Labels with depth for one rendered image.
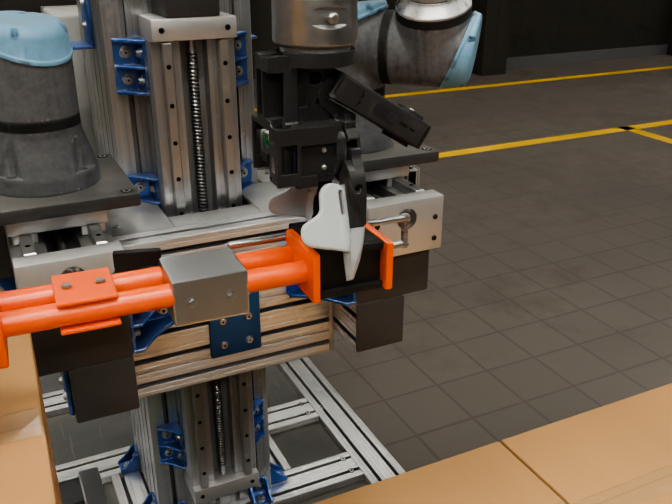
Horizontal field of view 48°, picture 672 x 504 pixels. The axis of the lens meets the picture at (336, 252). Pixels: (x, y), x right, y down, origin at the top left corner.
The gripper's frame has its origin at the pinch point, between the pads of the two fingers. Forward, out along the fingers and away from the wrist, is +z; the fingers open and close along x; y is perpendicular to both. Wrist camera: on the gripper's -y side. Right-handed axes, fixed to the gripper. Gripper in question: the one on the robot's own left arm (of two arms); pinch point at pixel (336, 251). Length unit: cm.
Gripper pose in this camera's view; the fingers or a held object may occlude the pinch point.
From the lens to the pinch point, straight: 74.8
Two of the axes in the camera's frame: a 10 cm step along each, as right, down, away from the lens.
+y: -9.2, 1.5, -3.7
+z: 0.0, 9.2, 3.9
